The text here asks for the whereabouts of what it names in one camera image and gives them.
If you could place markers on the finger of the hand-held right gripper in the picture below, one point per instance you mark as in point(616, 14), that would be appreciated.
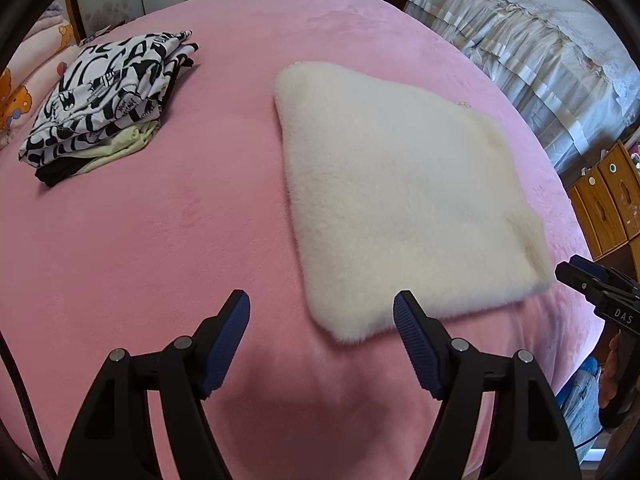
point(575, 280)
point(590, 267)

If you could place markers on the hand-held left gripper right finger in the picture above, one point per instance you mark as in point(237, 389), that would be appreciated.
point(407, 330)

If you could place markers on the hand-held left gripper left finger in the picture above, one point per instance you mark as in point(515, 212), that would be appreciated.
point(230, 330)

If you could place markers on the white fluffy cardigan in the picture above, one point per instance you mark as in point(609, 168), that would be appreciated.
point(400, 185)

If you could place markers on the person's right hand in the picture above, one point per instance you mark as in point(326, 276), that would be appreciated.
point(611, 375)

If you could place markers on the wooden drawer cabinet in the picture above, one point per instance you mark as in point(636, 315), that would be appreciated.
point(605, 210)

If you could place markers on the person's blue jeans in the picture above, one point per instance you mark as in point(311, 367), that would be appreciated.
point(580, 400)

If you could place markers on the pink bed blanket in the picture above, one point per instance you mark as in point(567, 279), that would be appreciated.
point(150, 240)

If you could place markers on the pale yellow folded garment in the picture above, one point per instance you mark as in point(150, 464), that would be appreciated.
point(125, 142)

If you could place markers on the black folded garment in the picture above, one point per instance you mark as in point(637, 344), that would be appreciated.
point(57, 172)

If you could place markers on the white lace furniture cover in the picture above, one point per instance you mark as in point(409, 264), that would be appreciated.
point(525, 35)

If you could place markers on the black and white printed garment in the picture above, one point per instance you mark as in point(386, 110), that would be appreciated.
point(100, 90)

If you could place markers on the pink bear print quilt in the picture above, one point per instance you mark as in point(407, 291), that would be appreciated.
point(20, 100)

